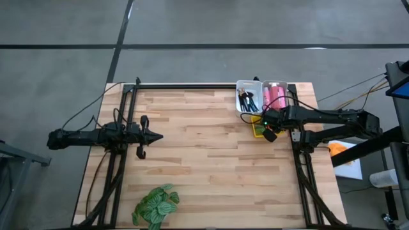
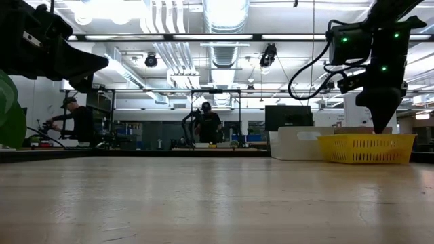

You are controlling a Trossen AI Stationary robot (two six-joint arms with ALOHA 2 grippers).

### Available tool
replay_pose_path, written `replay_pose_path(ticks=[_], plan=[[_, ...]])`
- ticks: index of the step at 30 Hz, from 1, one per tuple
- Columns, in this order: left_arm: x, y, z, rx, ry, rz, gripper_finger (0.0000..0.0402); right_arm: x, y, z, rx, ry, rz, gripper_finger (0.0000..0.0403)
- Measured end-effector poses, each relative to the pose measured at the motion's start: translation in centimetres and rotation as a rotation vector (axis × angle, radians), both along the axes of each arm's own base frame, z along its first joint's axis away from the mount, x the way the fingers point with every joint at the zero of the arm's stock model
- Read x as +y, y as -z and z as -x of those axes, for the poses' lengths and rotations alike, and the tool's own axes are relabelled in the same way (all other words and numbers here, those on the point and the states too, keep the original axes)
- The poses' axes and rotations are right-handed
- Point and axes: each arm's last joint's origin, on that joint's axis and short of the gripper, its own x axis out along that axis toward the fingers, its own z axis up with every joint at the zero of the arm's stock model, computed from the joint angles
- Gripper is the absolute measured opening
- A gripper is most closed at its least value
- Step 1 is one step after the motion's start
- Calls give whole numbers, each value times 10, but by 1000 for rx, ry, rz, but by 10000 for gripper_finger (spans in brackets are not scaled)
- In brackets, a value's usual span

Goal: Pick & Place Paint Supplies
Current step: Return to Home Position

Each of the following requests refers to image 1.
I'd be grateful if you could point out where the white plastic bin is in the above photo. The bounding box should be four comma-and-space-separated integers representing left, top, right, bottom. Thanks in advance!
235, 79, 265, 118

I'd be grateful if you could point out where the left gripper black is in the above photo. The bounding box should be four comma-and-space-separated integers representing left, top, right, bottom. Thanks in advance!
127, 114, 164, 160

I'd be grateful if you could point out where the white paper sheet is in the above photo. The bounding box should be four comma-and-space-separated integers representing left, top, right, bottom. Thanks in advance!
327, 139, 364, 181

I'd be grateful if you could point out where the blue-handled paintbrush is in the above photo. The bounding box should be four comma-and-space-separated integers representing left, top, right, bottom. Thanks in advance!
249, 92, 260, 113

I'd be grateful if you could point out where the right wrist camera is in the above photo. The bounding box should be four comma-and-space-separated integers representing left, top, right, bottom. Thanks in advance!
261, 110, 280, 128

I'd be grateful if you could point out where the green leafy plant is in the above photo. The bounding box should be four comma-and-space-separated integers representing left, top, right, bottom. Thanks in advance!
131, 183, 181, 230

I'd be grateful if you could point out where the thin yellow wire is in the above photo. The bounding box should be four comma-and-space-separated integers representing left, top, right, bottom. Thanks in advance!
334, 79, 389, 111

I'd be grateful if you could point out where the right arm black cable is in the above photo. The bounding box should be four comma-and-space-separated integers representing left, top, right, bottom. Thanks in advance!
239, 95, 309, 126

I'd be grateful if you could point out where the white paper roll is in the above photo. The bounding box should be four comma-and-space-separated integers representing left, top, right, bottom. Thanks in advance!
369, 168, 399, 188

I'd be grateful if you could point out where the yellow plastic basket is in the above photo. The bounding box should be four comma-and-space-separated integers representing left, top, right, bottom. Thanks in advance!
251, 114, 288, 139

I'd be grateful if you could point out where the blue screen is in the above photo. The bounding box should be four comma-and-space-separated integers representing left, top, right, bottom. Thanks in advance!
385, 81, 409, 99

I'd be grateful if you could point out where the large fluffy black brush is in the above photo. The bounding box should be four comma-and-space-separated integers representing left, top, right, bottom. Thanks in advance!
238, 88, 251, 112

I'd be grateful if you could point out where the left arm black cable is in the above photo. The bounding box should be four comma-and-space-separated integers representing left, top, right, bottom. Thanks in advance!
60, 81, 128, 132

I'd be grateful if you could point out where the orange cloth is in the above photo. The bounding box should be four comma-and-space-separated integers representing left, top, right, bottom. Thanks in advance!
328, 142, 353, 166

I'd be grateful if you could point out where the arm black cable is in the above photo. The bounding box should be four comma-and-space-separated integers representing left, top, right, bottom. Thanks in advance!
239, 95, 309, 126
60, 81, 128, 132

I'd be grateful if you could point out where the black metal beam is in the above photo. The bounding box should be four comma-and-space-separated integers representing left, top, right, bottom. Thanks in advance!
330, 126, 404, 167

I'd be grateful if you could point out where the brown cable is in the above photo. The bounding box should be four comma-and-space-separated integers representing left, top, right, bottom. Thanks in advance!
84, 150, 109, 220

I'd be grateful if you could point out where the thin black wire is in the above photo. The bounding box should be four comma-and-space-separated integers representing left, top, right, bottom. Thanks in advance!
316, 72, 388, 103

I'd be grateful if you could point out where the grey metal stand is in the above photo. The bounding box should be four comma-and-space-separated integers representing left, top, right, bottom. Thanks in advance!
0, 140, 52, 230

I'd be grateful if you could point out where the metal caster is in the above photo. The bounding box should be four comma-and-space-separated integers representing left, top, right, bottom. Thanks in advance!
382, 213, 396, 230

